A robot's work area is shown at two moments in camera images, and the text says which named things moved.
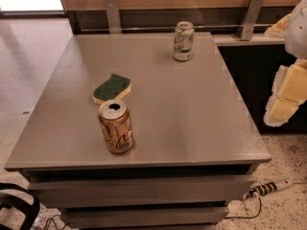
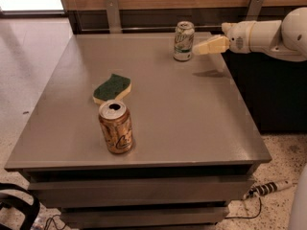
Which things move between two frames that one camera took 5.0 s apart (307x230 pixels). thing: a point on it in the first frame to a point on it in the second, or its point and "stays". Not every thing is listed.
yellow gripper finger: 278,29 to 225,27
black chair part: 11,200 stays
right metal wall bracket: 252,12 stays
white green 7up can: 184,32 stays
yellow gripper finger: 289,92 to 215,44
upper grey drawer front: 139,194 stays
